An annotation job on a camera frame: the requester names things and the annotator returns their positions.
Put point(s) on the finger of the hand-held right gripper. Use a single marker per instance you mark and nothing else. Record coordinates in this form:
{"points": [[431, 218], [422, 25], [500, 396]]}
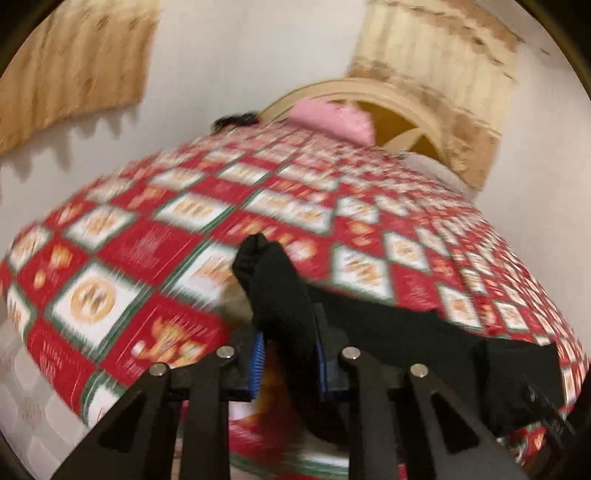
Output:
{"points": [[547, 408]]}

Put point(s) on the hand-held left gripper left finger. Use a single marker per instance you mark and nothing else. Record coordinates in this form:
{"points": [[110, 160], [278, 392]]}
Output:
{"points": [[257, 364]]}

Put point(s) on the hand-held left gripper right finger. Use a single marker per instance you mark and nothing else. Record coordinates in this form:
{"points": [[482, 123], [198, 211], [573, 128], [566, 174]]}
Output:
{"points": [[322, 360]]}

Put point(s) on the black pants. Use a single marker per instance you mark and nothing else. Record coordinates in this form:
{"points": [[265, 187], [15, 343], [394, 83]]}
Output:
{"points": [[286, 295]]}

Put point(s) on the red checkered printed bedspread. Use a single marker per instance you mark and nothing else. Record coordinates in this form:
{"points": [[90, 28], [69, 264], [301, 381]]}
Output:
{"points": [[161, 240]]}

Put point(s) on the pink pillow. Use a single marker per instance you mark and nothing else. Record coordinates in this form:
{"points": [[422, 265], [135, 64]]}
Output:
{"points": [[328, 117]]}

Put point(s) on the dark bag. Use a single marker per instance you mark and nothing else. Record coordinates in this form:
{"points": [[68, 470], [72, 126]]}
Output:
{"points": [[235, 121]]}

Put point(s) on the cream wooden headboard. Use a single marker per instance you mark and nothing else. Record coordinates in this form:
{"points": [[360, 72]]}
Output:
{"points": [[406, 110]]}

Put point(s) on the beige floral window curtain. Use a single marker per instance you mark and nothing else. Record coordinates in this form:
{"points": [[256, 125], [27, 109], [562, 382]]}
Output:
{"points": [[429, 60]]}

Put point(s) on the beige floral side curtain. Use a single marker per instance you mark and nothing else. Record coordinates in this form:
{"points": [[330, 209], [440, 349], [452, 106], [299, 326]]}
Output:
{"points": [[69, 69]]}

